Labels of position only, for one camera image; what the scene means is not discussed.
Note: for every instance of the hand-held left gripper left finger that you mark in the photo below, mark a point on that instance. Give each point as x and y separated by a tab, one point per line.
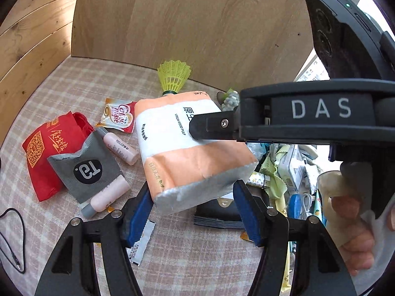
140	212

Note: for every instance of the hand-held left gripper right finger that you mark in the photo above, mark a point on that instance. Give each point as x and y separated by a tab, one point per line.
247	212

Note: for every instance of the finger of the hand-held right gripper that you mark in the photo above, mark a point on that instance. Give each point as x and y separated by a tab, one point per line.
213	125

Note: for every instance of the black wallet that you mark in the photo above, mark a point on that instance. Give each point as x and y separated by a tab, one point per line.
213	214

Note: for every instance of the orange white tissue pack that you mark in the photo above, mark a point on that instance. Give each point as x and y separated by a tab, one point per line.
172	148

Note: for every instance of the grey sachet with black circle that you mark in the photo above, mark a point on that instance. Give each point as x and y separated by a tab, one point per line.
86	168

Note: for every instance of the red packet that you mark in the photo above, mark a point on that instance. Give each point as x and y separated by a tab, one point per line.
43	160

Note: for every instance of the person's right hand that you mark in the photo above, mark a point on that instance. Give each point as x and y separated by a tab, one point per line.
342	205

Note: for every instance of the plastic grape bunch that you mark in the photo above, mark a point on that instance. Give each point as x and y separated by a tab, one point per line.
231	100

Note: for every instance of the pink bottle with grey cap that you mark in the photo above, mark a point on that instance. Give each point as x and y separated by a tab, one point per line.
108	194

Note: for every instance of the yellow green cloth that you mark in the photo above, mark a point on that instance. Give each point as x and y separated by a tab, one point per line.
271	168

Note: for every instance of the yellow shuttlecock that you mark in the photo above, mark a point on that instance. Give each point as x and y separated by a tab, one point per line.
172	77

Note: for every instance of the red white creamer sachet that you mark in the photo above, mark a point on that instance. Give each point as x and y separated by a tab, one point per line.
118	115

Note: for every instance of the wooden cabinet panel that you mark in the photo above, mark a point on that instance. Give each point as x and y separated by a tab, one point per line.
185	21

